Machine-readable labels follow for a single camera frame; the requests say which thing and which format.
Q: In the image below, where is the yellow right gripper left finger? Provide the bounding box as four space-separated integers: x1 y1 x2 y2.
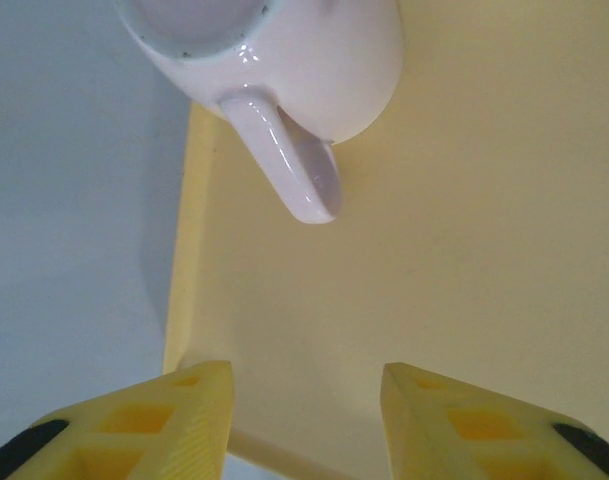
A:
0 359 234 480

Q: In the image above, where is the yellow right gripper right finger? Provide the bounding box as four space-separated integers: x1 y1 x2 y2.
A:
383 362 609 480

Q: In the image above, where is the tall light pink mug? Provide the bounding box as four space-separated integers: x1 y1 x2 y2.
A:
116 0 404 226

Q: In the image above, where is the yellow tray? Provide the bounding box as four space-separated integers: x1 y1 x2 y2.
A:
161 0 609 480

